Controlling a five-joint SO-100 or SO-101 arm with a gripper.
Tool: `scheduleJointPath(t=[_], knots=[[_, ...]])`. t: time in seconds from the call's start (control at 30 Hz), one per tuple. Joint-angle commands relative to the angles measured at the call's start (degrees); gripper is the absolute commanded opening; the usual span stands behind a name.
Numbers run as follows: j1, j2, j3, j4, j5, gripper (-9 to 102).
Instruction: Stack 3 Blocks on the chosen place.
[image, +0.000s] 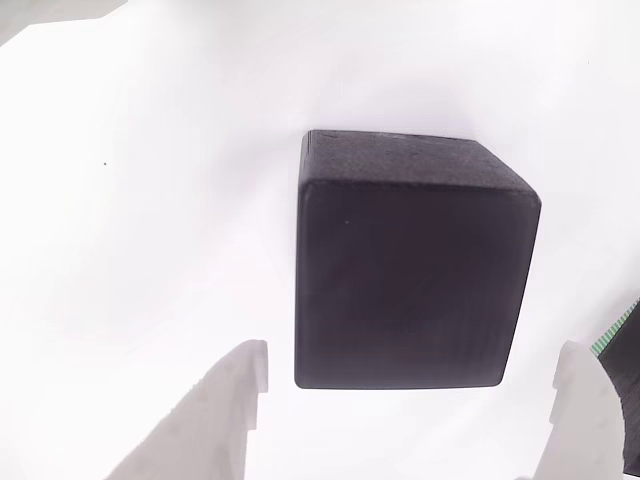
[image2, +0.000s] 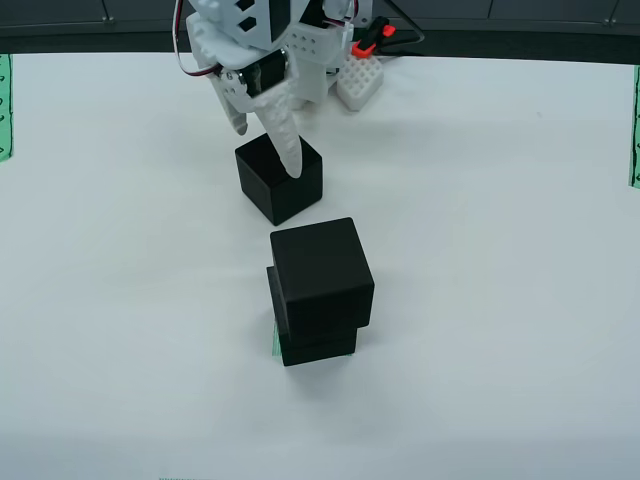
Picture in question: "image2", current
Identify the black cube with seam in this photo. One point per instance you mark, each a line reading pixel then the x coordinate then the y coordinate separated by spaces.
pixel 320 350

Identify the orange and black clamp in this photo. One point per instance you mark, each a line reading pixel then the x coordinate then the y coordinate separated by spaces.
pixel 370 37

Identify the dark grey cabinet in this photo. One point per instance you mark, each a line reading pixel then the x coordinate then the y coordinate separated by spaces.
pixel 100 10

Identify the green striped square patch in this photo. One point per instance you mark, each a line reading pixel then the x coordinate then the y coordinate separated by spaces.
pixel 275 346

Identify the green tape strip with arrows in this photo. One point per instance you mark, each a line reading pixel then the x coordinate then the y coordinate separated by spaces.
pixel 5 100
pixel 635 125

